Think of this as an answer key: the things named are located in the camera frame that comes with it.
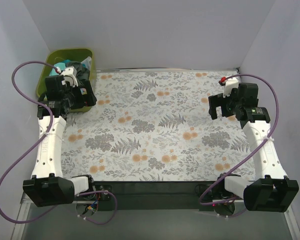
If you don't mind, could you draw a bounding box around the teal t shirt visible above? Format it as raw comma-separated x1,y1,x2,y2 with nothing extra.
49,59,70,76

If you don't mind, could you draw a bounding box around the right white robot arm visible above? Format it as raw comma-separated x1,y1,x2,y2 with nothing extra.
209,79,299,213

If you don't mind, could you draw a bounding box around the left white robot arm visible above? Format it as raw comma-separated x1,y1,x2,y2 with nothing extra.
22,75,97,207

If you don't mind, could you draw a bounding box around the grey t shirt in bin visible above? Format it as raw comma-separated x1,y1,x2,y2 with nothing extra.
73,62,90,81

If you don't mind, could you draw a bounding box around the clear plastic bag in bin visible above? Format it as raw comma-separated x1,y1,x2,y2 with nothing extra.
81,56,92,71

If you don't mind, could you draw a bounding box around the green plastic laundry bin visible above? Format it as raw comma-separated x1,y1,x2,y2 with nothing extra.
35,47,95,113

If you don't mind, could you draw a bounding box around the floral table mat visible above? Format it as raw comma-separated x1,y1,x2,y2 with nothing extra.
61,71,250,181

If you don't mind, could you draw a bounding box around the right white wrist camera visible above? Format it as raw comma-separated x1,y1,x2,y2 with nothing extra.
219,76,240,98

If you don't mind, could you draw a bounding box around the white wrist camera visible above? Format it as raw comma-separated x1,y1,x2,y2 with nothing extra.
219,76,240,98
61,66,79,88

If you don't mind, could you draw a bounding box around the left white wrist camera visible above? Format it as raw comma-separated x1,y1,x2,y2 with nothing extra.
61,66,79,88

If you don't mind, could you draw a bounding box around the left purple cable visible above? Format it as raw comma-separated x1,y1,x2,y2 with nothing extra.
0,61,118,225

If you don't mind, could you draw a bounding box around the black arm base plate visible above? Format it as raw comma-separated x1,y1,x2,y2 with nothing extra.
74,180,242,213

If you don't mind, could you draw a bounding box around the aluminium frame rail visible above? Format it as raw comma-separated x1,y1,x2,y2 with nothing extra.
11,197,78,240

